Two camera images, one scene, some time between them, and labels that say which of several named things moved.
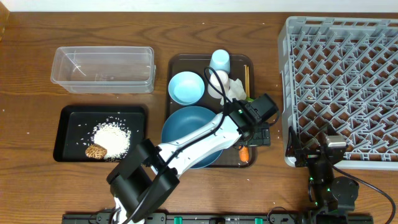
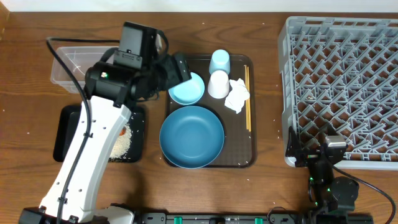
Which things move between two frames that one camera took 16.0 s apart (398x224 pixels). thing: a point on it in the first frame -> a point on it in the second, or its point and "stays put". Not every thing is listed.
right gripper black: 295,149 stays put
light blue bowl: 186,88 stays put
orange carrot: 244,154 -> 122,132
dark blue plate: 186,120 stays put
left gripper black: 265,138 -> 174,74
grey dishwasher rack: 342,73 stays put
